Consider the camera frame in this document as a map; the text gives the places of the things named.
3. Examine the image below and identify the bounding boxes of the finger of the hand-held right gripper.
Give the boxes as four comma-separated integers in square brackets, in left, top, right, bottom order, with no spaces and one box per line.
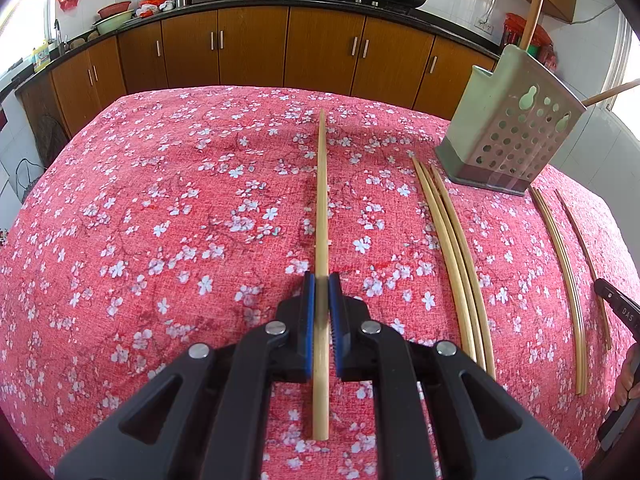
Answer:
[594,279,640,338]

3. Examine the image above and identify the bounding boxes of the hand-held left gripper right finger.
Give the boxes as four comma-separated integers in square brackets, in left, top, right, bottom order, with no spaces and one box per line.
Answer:
[327,272,583,480]

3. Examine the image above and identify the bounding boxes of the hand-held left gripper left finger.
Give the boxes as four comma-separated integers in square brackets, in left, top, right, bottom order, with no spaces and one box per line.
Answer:
[55,271,317,480]

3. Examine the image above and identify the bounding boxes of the bamboo chopstick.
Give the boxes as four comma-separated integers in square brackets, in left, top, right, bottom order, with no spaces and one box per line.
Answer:
[581,79,640,107]
[554,189,612,352]
[411,156,477,358]
[420,161,488,368]
[532,187,589,397]
[312,108,332,442]
[430,164,497,381]
[529,187,583,397]
[520,0,552,55]

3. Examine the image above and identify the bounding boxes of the grey perforated chopstick holder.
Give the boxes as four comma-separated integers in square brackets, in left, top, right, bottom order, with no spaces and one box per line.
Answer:
[434,44,587,197]

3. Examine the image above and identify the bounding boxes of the person's right hand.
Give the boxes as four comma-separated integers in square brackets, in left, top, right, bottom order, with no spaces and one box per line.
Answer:
[609,342,640,411]

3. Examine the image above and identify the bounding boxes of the red floral tablecloth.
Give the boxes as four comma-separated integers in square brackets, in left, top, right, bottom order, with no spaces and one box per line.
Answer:
[0,85,640,480]

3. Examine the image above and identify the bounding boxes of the brown wooden base cabinets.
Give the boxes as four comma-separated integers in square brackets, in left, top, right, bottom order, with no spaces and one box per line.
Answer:
[15,6,501,138]

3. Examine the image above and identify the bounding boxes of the group of condiment bottles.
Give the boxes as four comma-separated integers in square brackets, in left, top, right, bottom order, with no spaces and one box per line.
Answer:
[500,12,558,71]

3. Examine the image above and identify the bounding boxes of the gas stove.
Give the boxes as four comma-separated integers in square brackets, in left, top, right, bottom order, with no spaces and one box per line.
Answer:
[300,0,426,13]

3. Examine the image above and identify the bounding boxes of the green plastic basin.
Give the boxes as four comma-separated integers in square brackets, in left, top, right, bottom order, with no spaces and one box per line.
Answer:
[92,10,136,36]

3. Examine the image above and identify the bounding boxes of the red plastic basin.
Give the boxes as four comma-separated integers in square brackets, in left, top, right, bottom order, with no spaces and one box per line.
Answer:
[97,1,132,20]

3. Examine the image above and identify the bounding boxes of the yellow detergent bottle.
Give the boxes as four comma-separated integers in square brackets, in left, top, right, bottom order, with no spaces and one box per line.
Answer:
[32,40,52,73]

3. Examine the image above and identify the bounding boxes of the bright window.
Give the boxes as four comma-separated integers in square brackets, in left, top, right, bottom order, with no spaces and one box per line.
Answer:
[0,0,56,81]

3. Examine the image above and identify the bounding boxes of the black cable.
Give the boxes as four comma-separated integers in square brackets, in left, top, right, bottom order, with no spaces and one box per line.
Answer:
[16,159,47,197]

